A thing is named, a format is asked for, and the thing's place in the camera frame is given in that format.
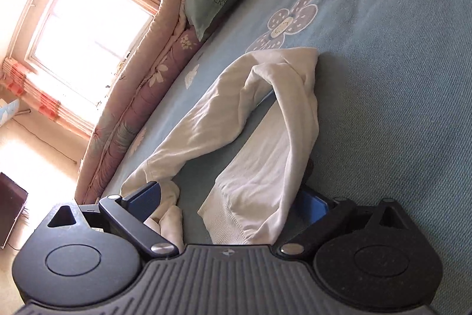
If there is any window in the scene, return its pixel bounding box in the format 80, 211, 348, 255
24, 0, 155, 109

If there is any dark cabinet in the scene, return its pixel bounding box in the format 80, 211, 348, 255
0, 172, 29, 250

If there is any white printed sweatshirt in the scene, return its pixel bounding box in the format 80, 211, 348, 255
120, 47, 320, 251

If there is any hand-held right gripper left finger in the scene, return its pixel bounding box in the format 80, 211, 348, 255
47, 181, 181, 260

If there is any folded pink floral quilt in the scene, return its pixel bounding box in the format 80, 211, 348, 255
74, 0, 207, 205

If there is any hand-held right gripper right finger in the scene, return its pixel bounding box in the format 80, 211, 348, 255
276, 188, 412, 259

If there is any blue floral bed sheet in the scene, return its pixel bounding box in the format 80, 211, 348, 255
107, 0, 472, 315

